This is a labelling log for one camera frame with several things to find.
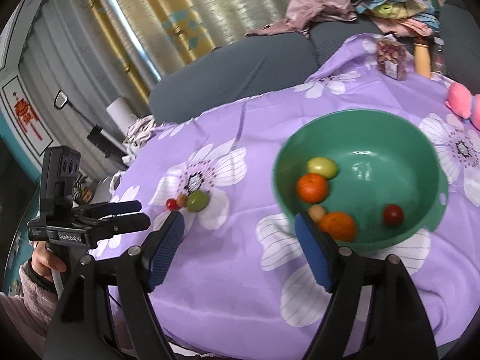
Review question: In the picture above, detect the orange mandarin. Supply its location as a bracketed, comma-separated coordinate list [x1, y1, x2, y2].
[296, 173, 329, 204]
[318, 211, 357, 242]

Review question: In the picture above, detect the red cherry tomato with stem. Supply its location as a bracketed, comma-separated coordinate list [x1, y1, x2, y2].
[382, 204, 404, 228]

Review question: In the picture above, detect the large green tomato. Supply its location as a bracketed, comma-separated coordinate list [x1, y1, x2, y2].
[307, 157, 338, 180]

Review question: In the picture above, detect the pink sleeved left forearm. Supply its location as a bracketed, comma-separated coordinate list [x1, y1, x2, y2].
[1, 259, 58, 354]

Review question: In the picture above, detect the left hand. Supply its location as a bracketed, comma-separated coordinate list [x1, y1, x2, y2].
[31, 241, 67, 282]

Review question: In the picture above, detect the red cherry tomato far left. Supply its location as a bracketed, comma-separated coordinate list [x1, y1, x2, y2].
[165, 198, 180, 211]

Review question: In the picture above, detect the green tomato by flower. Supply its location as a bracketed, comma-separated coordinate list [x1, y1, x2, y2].
[186, 189, 210, 212]

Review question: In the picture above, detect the black phone tripod stand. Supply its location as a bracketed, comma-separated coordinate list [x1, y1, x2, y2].
[54, 90, 128, 170]

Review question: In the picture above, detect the purple floral tablecloth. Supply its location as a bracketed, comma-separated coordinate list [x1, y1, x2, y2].
[112, 34, 479, 359]

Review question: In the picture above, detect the white knitted cloth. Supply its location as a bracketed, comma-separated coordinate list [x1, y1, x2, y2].
[122, 115, 157, 167]

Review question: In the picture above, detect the green plastic bowl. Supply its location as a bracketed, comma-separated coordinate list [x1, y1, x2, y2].
[272, 109, 448, 253]

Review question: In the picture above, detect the white paper roll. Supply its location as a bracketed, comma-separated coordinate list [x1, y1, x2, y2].
[106, 97, 138, 135]

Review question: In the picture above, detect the red chinese knot decoration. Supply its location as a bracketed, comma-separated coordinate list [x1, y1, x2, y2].
[12, 92, 43, 141]

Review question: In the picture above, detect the grey sofa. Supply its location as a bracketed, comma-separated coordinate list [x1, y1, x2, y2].
[149, 4, 479, 124]

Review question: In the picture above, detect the gold patterned curtain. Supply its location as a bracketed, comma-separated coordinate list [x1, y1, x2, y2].
[86, 0, 289, 103]

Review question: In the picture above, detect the pink plush toy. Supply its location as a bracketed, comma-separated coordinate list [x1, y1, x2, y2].
[445, 82, 480, 130]

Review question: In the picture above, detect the snack jar with label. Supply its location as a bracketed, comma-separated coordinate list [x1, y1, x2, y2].
[377, 37, 407, 80]

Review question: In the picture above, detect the yellow bottle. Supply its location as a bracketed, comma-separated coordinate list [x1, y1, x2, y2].
[414, 40, 432, 79]

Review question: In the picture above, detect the pile of folded clothes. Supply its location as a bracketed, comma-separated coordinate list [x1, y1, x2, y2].
[247, 0, 445, 38]

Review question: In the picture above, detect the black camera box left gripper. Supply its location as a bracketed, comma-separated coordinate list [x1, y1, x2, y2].
[40, 145, 80, 223]

